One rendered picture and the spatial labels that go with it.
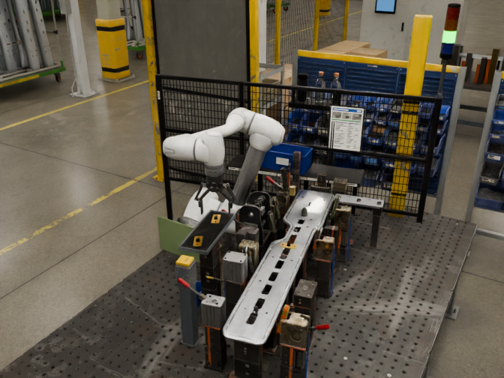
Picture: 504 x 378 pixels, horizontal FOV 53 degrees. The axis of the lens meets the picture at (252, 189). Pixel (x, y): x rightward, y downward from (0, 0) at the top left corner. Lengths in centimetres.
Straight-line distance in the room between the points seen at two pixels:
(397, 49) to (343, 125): 590
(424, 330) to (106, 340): 152
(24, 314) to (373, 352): 254
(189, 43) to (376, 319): 326
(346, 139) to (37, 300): 253
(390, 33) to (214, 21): 488
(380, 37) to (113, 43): 474
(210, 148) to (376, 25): 716
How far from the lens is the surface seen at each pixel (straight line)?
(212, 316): 217
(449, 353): 368
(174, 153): 237
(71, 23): 912
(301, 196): 311
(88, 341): 262
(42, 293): 424
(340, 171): 340
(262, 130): 280
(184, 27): 503
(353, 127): 335
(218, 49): 483
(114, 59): 1003
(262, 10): 690
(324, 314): 267
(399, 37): 916
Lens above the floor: 240
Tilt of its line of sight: 26 degrees down
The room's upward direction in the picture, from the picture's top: straight up
